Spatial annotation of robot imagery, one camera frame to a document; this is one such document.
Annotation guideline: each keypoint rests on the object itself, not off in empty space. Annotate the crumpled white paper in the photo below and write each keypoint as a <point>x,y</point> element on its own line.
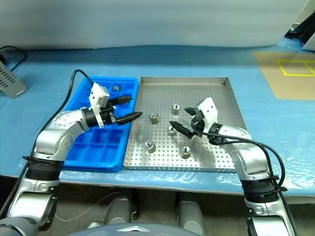
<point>94,225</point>

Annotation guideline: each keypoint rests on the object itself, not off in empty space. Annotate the grey device with cable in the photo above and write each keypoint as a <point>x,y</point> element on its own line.
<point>12,83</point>

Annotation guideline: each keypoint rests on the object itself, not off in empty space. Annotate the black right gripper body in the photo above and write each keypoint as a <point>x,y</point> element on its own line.
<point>198,123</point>

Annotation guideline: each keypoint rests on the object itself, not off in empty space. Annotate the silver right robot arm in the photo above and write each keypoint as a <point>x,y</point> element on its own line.
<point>251,159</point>

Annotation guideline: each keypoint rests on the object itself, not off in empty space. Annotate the blue compartment tray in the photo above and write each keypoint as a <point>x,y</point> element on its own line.
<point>98,152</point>

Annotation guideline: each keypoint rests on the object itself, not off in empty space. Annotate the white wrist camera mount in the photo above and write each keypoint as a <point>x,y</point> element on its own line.
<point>209,110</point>
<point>98,94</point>

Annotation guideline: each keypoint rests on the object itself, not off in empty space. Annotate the black and white equipment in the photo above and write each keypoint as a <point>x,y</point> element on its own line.
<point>307,27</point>

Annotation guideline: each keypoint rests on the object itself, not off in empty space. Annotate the grey-blue robot torso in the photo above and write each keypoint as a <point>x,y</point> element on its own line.
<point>133,231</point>

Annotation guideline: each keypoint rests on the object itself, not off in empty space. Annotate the metal nut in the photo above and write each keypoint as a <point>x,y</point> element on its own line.
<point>171,131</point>
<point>175,108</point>
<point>154,118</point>
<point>185,151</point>
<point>149,146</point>
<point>117,87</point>

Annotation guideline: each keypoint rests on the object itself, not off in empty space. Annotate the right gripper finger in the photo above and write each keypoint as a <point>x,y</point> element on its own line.
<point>192,111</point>
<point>180,128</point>

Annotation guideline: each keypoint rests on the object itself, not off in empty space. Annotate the brown cardboard mat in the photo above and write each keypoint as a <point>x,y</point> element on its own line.
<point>290,86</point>

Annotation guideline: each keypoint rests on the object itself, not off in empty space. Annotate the metal nut top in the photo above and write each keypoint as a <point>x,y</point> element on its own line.
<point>175,108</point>

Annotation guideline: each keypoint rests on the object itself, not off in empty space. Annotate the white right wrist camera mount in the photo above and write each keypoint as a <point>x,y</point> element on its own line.
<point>209,110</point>

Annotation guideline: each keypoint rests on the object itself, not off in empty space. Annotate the perforated metal tray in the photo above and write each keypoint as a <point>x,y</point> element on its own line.
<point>160,157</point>

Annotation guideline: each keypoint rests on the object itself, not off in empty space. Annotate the dark grey rounded cylinder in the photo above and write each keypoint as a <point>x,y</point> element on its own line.
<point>119,209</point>
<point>190,211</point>

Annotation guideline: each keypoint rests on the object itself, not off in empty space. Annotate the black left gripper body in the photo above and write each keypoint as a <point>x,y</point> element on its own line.
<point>108,114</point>

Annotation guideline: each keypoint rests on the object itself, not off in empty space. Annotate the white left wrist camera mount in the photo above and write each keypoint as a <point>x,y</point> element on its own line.
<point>98,94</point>

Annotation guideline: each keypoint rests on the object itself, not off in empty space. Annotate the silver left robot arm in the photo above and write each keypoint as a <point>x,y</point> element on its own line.
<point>49,137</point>

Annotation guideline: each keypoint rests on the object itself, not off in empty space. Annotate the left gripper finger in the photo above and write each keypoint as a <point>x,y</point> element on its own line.
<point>128,118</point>
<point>121,100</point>

